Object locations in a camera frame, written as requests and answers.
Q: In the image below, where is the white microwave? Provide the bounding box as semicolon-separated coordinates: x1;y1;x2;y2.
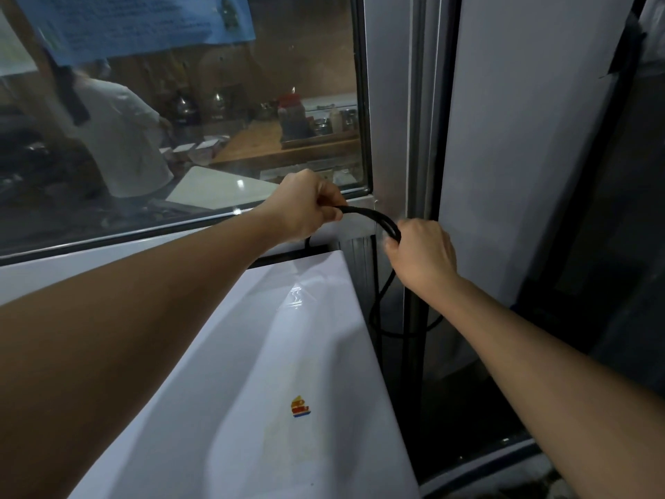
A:
67;249;422;499

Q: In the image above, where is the person's right forearm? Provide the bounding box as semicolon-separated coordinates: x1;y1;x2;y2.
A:
428;274;665;499

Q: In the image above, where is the person's left hand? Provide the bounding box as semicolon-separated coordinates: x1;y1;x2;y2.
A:
257;168;348;244

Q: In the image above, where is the white tilted board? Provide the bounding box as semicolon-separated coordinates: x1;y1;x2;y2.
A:
165;166;283;212

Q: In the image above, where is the dark red bottle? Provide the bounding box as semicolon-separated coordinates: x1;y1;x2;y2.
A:
276;91;311;141

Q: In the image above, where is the metal kettle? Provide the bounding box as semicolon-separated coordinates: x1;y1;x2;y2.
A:
207;90;231;120
172;93;197;123

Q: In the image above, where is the blue poster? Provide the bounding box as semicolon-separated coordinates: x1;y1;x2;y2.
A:
12;0;258;68

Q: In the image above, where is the wooden kitchen counter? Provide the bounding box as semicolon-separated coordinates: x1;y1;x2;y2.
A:
209;119;363;170

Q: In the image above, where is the person's left forearm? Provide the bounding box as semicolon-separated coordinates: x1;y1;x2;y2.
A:
0;210;287;499

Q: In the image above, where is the black power cable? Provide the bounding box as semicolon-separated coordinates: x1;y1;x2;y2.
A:
303;204;445;340

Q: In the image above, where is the white paper notice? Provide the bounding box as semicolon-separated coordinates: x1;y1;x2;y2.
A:
0;10;38;77

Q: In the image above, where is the dark tray of jars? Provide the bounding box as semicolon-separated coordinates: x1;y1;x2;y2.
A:
279;106;361;150

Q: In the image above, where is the glass window aluminium frame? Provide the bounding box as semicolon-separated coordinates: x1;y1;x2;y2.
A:
0;0;463;307

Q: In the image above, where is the person's right hand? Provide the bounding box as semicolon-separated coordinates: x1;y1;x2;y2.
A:
382;218;459;303

